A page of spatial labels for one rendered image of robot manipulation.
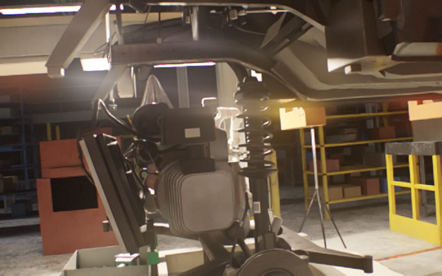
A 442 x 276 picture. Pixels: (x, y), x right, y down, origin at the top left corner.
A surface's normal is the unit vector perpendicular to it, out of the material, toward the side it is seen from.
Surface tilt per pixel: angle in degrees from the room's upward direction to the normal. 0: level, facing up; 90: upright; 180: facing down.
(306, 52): 103
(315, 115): 90
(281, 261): 90
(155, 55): 90
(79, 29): 91
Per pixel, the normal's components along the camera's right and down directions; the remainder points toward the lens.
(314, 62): 0.07, 0.20
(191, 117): 0.18, -0.22
